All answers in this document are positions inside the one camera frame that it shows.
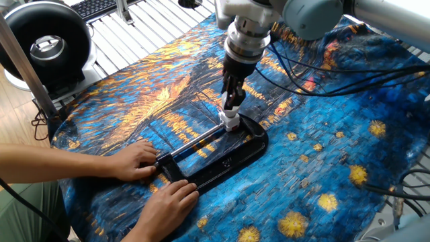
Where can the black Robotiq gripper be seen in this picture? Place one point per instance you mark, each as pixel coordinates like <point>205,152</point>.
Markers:
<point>238,69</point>

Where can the starry night painting tablecloth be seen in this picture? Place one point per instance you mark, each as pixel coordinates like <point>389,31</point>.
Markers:
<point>302,134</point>

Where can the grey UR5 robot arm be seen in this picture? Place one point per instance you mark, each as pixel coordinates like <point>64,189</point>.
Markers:
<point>386,23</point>

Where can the black C-clamp with silver screw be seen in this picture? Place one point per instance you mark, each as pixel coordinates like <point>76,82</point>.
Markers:
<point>231,161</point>

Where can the aluminium upright bracket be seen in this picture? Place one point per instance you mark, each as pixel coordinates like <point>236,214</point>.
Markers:
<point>123,11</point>

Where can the black computer keyboard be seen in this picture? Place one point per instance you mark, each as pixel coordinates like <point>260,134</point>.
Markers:
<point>94,7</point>

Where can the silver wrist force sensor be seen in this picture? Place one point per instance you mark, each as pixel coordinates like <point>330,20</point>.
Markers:
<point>247,42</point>

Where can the aluminium frame bar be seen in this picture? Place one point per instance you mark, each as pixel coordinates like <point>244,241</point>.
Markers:
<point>23,64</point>

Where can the person's left forearm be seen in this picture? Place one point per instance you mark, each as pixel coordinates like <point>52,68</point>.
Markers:
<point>50,164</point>

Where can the white light bulb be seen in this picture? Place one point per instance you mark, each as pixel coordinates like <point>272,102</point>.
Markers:
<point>229,112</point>

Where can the white lamp socket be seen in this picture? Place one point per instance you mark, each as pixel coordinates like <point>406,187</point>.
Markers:
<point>230,122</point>

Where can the person's right hand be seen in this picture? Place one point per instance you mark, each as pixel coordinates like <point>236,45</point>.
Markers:
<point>166,208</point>

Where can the person's left hand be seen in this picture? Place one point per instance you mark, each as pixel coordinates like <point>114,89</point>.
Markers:
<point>132,161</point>

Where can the person's right forearm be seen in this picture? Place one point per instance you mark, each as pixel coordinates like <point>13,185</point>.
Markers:
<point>136,237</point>

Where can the green trousers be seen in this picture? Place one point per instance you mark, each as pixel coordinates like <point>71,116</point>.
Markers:
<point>20,215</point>

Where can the white vented wrist housing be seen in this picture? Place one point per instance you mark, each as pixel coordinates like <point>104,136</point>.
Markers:
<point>248,11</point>

